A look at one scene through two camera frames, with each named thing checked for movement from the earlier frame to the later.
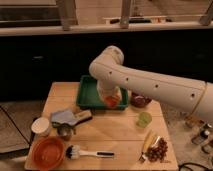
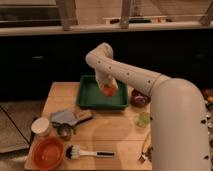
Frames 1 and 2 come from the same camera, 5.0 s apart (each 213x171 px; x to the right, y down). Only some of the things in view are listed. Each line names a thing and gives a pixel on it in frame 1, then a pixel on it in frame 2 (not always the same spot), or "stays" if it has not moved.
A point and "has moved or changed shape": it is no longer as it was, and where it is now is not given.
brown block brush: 82,116 stays
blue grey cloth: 66,116 stays
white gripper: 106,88 -> 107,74
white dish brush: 73,152 stays
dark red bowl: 140,100 stays
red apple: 110,101 has moved or changed shape
